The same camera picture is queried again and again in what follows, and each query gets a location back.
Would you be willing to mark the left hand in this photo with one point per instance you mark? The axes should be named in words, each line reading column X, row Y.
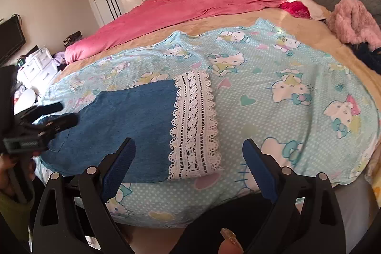
column 7, row 164

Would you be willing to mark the black wall television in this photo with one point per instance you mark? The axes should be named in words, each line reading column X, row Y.
column 12, row 38

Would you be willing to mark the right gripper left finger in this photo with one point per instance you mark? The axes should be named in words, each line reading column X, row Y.
column 57, row 228

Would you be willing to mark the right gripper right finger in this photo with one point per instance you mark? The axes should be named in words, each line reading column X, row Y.
column 305, row 215

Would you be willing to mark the right hand thumb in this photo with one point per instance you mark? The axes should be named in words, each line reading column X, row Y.
column 230, row 245

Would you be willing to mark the white drawer cabinet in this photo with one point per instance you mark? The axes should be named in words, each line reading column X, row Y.
column 39, row 71

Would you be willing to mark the dark navy garment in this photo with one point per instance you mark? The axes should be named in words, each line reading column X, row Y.
column 371, row 58

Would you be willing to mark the Hello Kitty blue bedsheet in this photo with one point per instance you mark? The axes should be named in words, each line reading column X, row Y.
column 298, row 104

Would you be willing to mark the pink duvet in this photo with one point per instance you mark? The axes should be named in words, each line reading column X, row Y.
column 153, row 15

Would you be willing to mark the red cloth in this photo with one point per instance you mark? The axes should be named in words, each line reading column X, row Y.
column 297, row 9

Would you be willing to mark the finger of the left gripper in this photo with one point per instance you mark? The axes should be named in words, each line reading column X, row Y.
column 53, row 124
column 30, row 115

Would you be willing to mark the green sleeved left forearm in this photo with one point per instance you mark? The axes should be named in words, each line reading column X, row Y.
column 17, row 216

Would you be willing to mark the fuzzy pink garment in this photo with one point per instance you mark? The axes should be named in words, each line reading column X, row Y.
column 352, row 23

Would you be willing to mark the blue denim pants lace hem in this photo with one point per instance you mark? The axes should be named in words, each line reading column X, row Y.
column 172, row 123

